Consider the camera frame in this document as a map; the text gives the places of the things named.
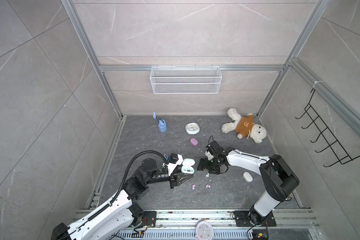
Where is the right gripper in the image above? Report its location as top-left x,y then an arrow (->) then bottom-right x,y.
196,156 -> 221,174

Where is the white earbud case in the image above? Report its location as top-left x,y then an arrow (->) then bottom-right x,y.
243,172 -> 253,183

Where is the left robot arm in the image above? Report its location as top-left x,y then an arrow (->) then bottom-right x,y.
51,150 -> 194,240

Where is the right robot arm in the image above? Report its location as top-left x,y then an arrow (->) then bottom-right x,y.
197,141 -> 300,225

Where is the pink earbud case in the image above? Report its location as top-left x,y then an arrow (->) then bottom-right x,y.
190,138 -> 199,146

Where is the white round bowl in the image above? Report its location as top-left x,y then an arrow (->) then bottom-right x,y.
185,123 -> 200,135

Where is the white teddy bear brown shirt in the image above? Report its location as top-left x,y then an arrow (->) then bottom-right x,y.
222,108 -> 267,144

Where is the white round clock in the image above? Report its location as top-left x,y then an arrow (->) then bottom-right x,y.
196,221 -> 214,240

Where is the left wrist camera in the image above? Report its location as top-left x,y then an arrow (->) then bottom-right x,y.
167,153 -> 184,176

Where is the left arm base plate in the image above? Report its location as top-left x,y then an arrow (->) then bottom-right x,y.
131,211 -> 157,228

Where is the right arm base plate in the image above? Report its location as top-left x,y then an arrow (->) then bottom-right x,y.
232,211 -> 277,227

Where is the white wire basket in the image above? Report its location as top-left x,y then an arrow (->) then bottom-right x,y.
150,67 -> 223,94

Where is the black wall hook rack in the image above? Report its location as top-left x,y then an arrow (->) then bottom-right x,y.
295,89 -> 360,168

